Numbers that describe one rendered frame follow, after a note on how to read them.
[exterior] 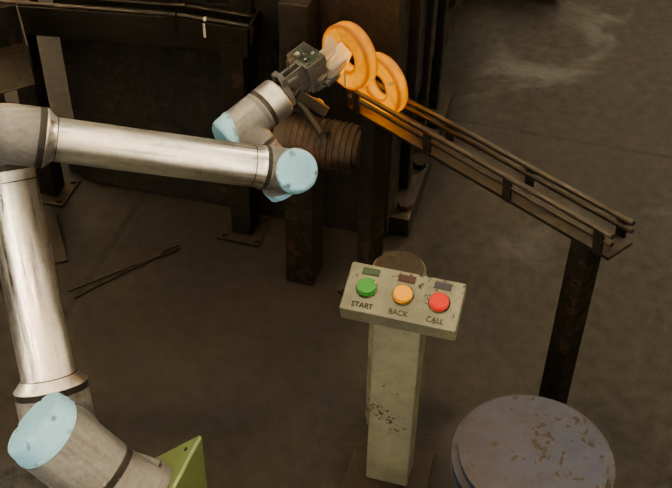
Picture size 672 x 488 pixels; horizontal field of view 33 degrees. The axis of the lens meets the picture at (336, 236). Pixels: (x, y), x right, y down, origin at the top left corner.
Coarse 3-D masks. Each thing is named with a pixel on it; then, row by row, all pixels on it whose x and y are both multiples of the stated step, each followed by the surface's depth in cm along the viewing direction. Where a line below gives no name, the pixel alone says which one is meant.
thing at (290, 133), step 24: (288, 120) 283; (336, 120) 285; (288, 144) 282; (312, 144) 280; (336, 144) 279; (360, 144) 283; (336, 168) 282; (312, 192) 292; (288, 216) 299; (312, 216) 297; (288, 240) 305; (312, 240) 303; (288, 264) 311; (312, 264) 309
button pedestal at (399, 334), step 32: (352, 288) 230; (384, 288) 229; (416, 288) 229; (384, 320) 228; (416, 320) 225; (448, 320) 225; (384, 352) 236; (416, 352) 233; (384, 384) 243; (416, 384) 240; (384, 416) 250; (416, 416) 254; (384, 448) 257; (352, 480) 266; (384, 480) 265; (416, 480) 266
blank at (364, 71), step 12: (336, 24) 249; (348, 24) 248; (324, 36) 254; (336, 36) 250; (348, 36) 247; (360, 36) 246; (360, 48) 245; (372, 48) 246; (360, 60) 247; (372, 60) 247; (348, 72) 253; (360, 72) 249; (372, 72) 248; (348, 84) 254; (360, 84) 251
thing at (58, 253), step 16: (0, 16) 287; (16, 16) 288; (0, 32) 290; (16, 32) 291; (0, 48) 292; (16, 48) 292; (0, 64) 287; (16, 64) 286; (0, 80) 282; (16, 80) 281; (32, 80) 281; (0, 96) 287; (48, 224) 331; (64, 256) 321
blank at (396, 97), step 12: (384, 60) 259; (384, 72) 259; (396, 72) 258; (372, 84) 268; (384, 84) 261; (396, 84) 258; (372, 96) 267; (384, 96) 266; (396, 96) 260; (396, 108) 262
